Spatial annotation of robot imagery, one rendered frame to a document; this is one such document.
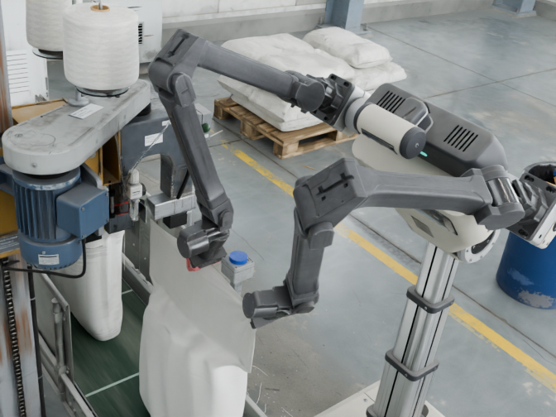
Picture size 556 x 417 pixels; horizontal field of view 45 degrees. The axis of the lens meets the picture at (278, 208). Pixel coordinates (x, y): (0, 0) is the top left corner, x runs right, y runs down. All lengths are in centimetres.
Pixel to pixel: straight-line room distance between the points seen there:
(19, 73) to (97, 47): 325
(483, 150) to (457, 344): 201
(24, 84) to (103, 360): 266
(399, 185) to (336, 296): 237
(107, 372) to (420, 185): 155
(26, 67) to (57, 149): 321
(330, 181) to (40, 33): 93
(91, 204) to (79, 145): 14
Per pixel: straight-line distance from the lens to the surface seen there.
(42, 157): 154
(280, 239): 384
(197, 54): 142
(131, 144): 188
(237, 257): 218
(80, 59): 154
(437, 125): 156
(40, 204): 162
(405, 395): 219
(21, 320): 212
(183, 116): 147
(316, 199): 110
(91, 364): 249
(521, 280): 376
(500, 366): 337
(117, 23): 152
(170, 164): 199
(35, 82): 482
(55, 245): 168
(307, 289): 141
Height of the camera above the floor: 212
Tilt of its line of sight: 31 degrees down
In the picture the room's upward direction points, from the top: 7 degrees clockwise
